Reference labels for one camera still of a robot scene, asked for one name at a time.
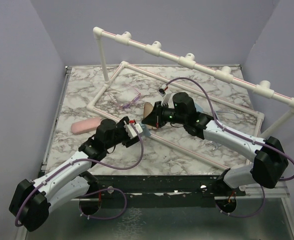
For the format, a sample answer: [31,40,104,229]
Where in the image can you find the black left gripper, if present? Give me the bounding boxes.
[105,117,140,150]

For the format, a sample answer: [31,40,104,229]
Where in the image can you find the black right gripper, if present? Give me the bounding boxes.
[142,101,186,129]

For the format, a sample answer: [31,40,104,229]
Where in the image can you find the plaid glasses case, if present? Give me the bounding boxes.
[143,102,162,130]

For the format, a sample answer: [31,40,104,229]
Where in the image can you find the blue cleaning cloth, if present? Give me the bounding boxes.
[140,124,151,137]
[195,103,204,113]

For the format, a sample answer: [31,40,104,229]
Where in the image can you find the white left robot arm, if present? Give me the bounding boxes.
[9,117,143,232]

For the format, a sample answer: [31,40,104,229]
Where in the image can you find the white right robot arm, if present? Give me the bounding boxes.
[142,92,289,196]

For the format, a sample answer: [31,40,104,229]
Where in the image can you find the pink sunglasses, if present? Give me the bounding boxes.
[106,84,141,110]

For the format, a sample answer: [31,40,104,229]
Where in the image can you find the light blue sunglasses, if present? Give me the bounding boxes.
[215,110,239,120]

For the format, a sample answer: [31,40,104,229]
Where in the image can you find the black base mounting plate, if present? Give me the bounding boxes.
[77,174,245,211]

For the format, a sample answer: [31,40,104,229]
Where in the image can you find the pink glasses case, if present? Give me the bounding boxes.
[71,117,101,135]

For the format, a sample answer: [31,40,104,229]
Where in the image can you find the silver wrench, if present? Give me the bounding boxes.
[207,141,219,151]

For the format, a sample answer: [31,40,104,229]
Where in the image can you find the white PVC pipe rack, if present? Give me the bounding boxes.
[86,26,294,171]

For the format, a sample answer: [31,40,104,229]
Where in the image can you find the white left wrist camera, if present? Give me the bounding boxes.
[124,120,143,139]

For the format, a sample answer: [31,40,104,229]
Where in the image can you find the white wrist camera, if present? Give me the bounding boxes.
[124,120,143,139]
[157,84,172,106]

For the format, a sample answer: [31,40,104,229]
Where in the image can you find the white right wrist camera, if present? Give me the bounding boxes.
[157,84,172,106]

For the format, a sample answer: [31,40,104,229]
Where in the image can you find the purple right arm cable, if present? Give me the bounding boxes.
[165,76,294,218]

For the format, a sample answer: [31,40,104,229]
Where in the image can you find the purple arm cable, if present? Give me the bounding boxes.
[14,129,145,228]
[165,76,294,218]

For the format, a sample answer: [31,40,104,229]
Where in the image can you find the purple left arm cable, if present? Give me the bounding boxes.
[14,129,145,228]

